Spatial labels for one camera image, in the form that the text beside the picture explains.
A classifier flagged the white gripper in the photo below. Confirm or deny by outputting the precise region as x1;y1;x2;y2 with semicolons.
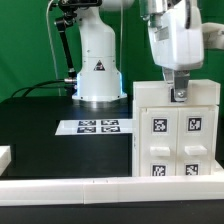
148;6;204;102

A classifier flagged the white door panel with knob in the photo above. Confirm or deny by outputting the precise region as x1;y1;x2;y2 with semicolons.
139;108;178;176

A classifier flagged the white cabinet body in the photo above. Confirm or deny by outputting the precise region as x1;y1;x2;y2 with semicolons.
132;105;219;177

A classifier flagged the white cabinet top block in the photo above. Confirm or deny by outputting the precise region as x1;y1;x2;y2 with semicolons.
133;79;221;108

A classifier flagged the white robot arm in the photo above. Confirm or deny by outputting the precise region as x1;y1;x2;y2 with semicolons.
58;0;204;103

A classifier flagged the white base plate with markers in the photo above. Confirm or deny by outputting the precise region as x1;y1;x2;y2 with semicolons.
55;119;132;136

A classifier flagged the white cable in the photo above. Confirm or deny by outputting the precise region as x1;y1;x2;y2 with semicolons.
45;0;63;97

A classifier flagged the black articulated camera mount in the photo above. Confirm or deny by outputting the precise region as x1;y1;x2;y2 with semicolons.
54;0;103;84

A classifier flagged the white U-shaped fence frame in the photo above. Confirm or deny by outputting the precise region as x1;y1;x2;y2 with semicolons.
0;146;224;206

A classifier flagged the black cable bundle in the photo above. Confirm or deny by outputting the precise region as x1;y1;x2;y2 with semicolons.
10;78;78;99

